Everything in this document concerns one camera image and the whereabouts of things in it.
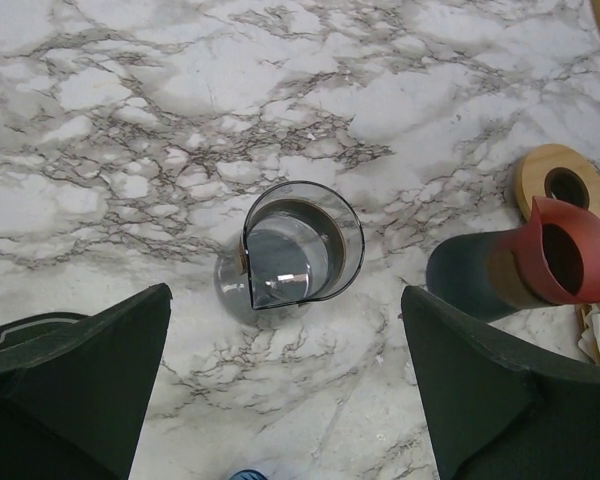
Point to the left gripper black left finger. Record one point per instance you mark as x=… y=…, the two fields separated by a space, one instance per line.
x=73 y=401

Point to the red and black carafe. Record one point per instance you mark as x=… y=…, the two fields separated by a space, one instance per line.
x=551 y=260

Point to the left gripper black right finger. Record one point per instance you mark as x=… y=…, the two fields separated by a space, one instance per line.
x=496 y=406

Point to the clear grey glass carafe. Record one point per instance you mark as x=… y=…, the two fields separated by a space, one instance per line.
x=301 y=243

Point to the blue cone dripper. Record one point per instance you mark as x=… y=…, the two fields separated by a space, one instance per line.
x=248 y=474

